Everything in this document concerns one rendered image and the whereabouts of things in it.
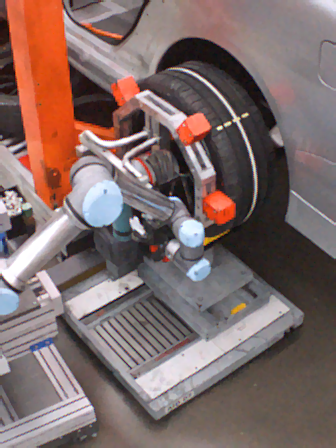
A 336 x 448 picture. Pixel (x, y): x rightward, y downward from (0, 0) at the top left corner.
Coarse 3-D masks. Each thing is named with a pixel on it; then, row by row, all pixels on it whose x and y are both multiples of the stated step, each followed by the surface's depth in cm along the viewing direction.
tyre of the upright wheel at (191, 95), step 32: (192, 64) 263; (160, 96) 257; (192, 96) 245; (224, 96) 248; (224, 128) 244; (256, 128) 250; (224, 160) 243; (256, 160) 250; (224, 192) 251; (224, 224) 261
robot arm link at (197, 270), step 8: (176, 256) 229; (176, 264) 231; (184, 264) 226; (192, 264) 225; (200, 264) 224; (208, 264) 226; (184, 272) 229; (192, 272) 225; (200, 272) 225; (208, 272) 228; (200, 280) 228
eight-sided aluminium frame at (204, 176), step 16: (144, 96) 255; (128, 112) 264; (160, 112) 246; (176, 112) 246; (128, 128) 280; (176, 128) 242; (192, 144) 246; (192, 160) 243; (208, 160) 245; (208, 176) 244; (208, 192) 253; (208, 224) 259
